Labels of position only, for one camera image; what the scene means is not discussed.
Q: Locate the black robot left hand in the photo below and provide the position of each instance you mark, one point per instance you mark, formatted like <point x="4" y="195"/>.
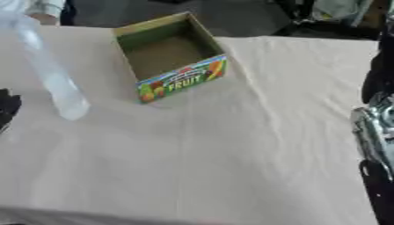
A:
<point x="7" y="107"/>

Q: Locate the person's hand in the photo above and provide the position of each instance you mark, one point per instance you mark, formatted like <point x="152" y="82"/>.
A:
<point x="46" y="19"/>

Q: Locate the open cardboard box green inside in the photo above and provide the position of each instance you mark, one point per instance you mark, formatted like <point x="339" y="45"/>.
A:
<point x="179" y="79"/>

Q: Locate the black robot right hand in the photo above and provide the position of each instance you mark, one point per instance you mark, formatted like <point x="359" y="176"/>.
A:
<point x="380" y="67"/>

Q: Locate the clear plastic bottle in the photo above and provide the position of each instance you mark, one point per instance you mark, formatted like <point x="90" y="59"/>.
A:
<point x="56" y="82"/>

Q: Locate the person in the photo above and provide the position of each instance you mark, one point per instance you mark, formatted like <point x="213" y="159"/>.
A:
<point x="47" y="6"/>

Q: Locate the silver black robot right arm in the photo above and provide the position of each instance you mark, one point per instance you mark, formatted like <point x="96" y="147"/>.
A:
<point x="378" y="137"/>

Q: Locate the pale bag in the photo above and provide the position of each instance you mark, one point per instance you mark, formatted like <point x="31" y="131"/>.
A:
<point x="341" y="8"/>

